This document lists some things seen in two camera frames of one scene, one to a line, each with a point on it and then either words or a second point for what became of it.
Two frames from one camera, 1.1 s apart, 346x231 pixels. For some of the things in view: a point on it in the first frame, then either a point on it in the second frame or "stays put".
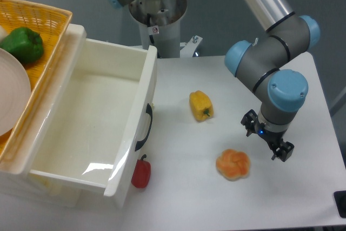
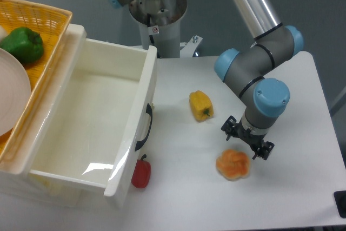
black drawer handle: x=149 y=111 stays put
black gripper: x=251 y=123 to x=254 y=140
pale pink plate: x=15 y=92 stays put
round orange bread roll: x=233 y=165 stays put
